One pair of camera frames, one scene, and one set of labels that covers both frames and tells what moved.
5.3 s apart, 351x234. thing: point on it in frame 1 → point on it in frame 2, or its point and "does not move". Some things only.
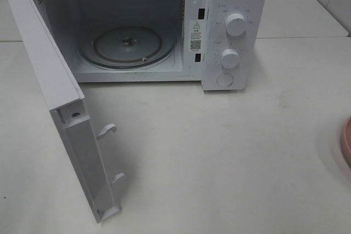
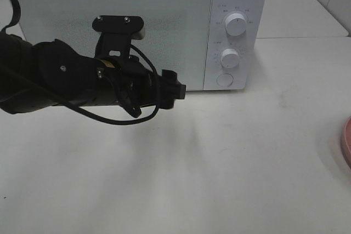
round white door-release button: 225,79 does not move
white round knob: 230,58 does not move
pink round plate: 346,141 does not move
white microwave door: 79,134 → 178,21
